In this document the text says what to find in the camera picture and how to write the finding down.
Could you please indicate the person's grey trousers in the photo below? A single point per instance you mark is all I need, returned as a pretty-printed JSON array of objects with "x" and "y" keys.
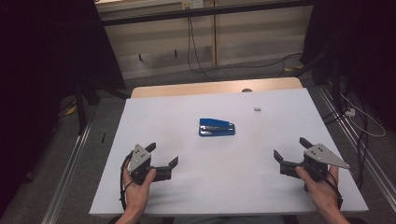
[{"x": 227, "y": 220}]

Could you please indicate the white wall socket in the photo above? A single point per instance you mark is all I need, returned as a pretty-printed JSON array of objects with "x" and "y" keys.
[{"x": 192, "y": 4}]

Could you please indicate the black curtain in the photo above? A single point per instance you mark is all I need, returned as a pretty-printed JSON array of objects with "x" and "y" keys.
[{"x": 358, "y": 46}]

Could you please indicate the person's right hand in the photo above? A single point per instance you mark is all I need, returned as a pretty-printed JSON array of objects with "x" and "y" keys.
[{"x": 323, "y": 194}]

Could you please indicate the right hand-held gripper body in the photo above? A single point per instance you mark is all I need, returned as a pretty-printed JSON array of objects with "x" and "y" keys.
[{"x": 320, "y": 155}]

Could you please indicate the small black stick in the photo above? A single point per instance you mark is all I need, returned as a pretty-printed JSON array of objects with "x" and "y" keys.
[{"x": 103, "y": 137}]

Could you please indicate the wooden table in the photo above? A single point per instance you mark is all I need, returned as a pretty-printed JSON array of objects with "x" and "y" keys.
[{"x": 202, "y": 88}]

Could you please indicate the white power adapter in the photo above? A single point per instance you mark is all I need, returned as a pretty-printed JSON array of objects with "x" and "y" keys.
[{"x": 350, "y": 112}]

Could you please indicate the person's left hand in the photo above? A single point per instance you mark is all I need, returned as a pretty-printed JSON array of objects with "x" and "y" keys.
[{"x": 137, "y": 196}]

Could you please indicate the yellow floor tape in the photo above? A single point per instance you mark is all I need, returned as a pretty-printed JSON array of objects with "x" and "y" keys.
[
  {"x": 71, "y": 109},
  {"x": 294, "y": 67}
]

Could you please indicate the aluminium floor rail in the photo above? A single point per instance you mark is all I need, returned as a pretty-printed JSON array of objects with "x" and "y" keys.
[
  {"x": 358, "y": 146},
  {"x": 67, "y": 174}
]

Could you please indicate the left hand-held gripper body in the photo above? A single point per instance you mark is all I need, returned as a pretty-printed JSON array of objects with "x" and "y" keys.
[{"x": 140, "y": 158}]

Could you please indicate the black metal stand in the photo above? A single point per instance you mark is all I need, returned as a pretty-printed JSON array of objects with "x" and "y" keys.
[
  {"x": 81, "y": 112},
  {"x": 335, "y": 81}
]

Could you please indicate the blue stapler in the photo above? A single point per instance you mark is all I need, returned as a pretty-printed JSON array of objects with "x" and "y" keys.
[{"x": 216, "y": 127}]

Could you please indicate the small black wall peg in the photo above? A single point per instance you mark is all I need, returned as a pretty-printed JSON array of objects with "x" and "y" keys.
[{"x": 140, "y": 57}]

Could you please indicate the white table cover sheet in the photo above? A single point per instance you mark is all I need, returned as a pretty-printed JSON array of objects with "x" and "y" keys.
[{"x": 218, "y": 177}]

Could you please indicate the black metal beam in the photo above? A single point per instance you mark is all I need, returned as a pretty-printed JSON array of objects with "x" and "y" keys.
[{"x": 202, "y": 13}]

